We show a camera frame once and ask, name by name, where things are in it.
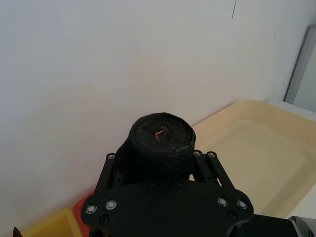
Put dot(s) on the cream plastic tray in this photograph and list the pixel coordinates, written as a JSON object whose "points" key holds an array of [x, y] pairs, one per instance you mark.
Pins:
{"points": [[256, 158]]}

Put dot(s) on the yellow plastic bin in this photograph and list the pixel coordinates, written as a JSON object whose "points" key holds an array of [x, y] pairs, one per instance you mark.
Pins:
{"points": [[53, 225]]}

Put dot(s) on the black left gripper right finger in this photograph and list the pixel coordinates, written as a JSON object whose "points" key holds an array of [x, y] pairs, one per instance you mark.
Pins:
{"points": [[214, 170]]}

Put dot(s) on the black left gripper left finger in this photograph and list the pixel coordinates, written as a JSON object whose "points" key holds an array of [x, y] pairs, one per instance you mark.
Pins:
{"points": [[108, 176]]}

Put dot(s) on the black plastic bag roll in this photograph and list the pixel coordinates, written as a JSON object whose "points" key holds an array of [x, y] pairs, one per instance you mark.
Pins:
{"points": [[161, 148]]}

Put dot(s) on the small dark brown object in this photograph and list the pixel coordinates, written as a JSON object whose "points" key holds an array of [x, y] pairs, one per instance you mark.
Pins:
{"points": [[16, 232]]}

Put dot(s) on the red plastic bin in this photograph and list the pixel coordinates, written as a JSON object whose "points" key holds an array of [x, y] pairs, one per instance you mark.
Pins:
{"points": [[80, 208]]}

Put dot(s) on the grey metal frame post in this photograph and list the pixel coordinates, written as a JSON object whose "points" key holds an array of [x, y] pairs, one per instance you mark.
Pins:
{"points": [[297, 69]]}

